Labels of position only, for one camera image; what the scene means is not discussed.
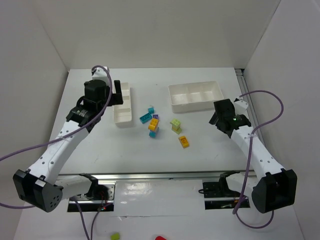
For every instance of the small teal lego brick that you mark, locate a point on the small teal lego brick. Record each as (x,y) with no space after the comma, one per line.
(151,110)

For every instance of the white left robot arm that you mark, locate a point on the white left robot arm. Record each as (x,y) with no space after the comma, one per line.
(39,184)

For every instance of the wide white compartment tray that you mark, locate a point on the wide white compartment tray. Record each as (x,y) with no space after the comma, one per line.
(196,96)

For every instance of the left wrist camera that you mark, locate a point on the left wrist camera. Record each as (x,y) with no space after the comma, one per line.
(98,73)

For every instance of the light green lego stack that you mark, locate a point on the light green lego stack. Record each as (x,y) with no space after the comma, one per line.
(176,126)

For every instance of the green lego on foreground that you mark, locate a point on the green lego on foreground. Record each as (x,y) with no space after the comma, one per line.
(115,236)

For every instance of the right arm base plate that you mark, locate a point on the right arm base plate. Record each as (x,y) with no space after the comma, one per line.
(217,195)

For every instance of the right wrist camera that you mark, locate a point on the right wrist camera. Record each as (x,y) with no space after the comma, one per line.
(240,106)

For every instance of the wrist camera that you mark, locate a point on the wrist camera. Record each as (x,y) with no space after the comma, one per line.
(240,106)
(98,73)

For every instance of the red object at edge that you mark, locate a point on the red object at edge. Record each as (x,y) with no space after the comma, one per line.
(160,238)

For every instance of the orange lego brick stack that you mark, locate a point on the orange lego brick stack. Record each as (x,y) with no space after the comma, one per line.
(153,125)

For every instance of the long teal lego brick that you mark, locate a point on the long teal lego brick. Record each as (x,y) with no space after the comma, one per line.
(145,118)

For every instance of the small purple lego brick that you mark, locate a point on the small purple lego brick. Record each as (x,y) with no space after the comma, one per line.
(156,116)

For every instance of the narrow white compartment tray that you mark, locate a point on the narrow white compartment tray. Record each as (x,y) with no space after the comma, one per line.
(122,114)

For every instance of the aluminium rail front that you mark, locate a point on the aluminium rail front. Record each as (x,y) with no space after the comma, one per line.
(159,176)

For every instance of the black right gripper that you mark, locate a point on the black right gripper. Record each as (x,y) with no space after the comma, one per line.
(218,120)

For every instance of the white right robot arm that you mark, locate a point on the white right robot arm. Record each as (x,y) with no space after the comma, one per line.
(275,186)

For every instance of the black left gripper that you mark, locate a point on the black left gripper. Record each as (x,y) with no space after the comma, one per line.
(116,97)

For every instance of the teal lego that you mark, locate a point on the teal lego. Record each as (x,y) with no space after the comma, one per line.
(154,133)

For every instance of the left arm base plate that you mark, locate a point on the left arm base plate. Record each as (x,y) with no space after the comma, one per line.
(103,200)

